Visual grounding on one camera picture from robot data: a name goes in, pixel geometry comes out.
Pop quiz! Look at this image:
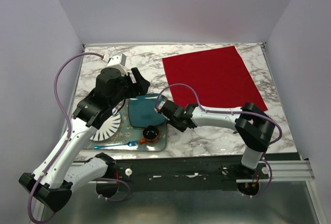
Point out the red cloth napkin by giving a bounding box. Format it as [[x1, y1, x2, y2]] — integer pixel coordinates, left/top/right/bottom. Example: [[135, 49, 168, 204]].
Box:
[[162, 46, 267, 111]]

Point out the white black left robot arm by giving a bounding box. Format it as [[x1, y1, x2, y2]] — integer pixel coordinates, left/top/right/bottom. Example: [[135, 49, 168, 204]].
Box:
[[19, 67, 150, 213]]

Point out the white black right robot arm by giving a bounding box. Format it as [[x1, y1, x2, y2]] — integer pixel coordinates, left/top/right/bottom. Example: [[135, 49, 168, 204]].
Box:
[[158, 100, 276, 178]]

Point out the teal square plate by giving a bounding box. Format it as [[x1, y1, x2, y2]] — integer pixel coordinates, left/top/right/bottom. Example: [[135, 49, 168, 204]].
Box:
[[128, 93, 166, 128]]

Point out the brown ceramic cup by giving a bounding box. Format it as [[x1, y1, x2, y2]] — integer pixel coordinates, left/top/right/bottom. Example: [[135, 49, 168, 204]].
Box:
[[139, 126, 160, 145]]

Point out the white blue striped plate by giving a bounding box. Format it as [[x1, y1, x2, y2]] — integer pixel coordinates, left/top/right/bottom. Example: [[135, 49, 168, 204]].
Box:
[[90, 108, 121, 143]]

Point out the glass rectangular tray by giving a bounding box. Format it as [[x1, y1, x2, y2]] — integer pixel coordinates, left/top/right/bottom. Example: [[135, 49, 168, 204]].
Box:
[[83, 94, 168, 152]]

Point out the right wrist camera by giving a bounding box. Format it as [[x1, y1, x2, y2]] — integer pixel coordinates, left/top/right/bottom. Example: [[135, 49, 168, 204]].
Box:
[[156, 100, 178, 118]]

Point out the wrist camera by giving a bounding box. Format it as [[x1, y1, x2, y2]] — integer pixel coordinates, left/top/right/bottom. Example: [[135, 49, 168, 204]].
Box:
[[107, 54, 126, 69], [156, 100, 178, 118]]

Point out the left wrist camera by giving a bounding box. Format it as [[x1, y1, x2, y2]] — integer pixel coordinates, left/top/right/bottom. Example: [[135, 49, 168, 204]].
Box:
[[107, 54, 126, 69]]

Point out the blue handled utensil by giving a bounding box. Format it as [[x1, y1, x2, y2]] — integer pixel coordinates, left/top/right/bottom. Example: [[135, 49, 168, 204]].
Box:
[[93, 140, 139, 150]]

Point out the black mounting base plate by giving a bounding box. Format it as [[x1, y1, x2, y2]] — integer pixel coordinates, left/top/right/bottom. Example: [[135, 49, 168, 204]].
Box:
[[105, 155, 268, 192]]

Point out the aluminium frame rail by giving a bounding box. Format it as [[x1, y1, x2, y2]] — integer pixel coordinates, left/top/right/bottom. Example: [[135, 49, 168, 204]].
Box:
[[41, 160, 315, 183]]

